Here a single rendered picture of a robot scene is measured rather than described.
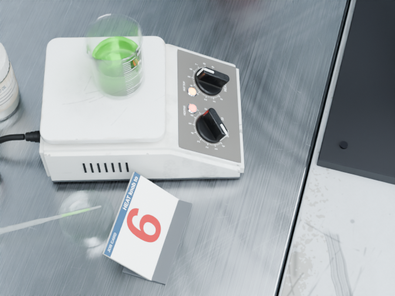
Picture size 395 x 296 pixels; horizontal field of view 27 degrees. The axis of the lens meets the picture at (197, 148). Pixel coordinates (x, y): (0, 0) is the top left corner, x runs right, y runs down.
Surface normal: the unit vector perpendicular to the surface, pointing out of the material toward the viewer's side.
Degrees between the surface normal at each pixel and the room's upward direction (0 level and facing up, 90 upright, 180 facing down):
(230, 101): 30
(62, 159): 90
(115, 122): 0
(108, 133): 0
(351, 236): 0
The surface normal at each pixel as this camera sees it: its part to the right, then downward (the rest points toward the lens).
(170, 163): 0.02, 0.88
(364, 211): 0.00, -0.48
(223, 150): 0.50, -0.43
